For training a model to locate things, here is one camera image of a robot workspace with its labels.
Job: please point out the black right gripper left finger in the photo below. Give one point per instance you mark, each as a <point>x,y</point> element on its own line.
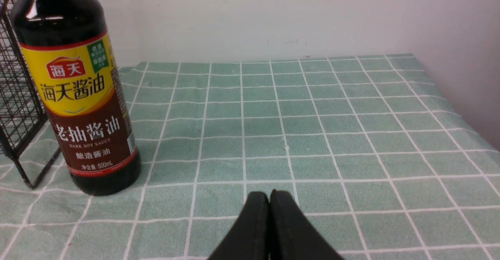
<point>247,238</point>

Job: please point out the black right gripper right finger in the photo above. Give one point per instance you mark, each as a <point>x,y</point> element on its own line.
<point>292,236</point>

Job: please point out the dark soy sauce bottle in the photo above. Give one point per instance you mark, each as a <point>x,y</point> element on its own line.
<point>67,48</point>

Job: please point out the green checkered tablecloth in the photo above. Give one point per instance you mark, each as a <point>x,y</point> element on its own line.
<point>376,158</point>

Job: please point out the black wire mesh shelf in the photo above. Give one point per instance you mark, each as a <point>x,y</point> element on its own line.
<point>21,113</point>

